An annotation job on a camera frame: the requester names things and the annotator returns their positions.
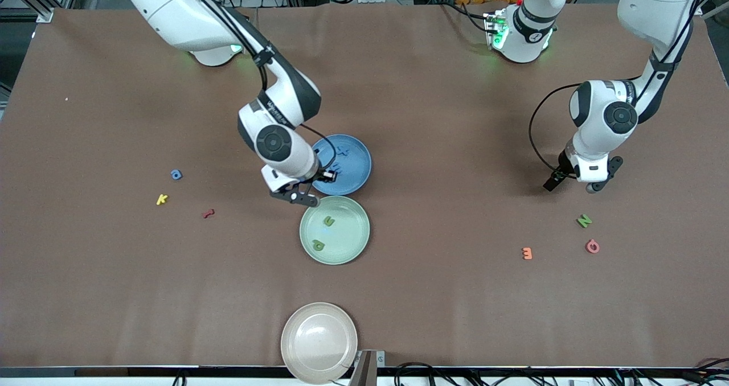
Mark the blue plate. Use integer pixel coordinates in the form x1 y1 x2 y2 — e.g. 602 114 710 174
310 134 372 196

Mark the green plate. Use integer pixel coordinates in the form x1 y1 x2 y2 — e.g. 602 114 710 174
299 195 371 266

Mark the beige plate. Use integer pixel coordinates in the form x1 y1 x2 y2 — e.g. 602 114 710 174
280 302 359 385

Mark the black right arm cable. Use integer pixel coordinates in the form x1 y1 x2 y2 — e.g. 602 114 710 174
181 0 338 173

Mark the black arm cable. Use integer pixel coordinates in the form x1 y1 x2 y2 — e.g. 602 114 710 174
181 0 338 173
529 0 704 173

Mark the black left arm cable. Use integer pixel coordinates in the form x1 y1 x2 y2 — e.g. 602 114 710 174
529 0 704 173

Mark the black base power cable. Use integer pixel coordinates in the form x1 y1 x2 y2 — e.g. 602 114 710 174
436 0 490 31

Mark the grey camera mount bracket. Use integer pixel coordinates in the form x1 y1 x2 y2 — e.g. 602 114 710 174
349 350 386 386

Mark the black cable bundle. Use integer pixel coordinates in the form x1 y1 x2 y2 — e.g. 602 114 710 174
393 362 729 386

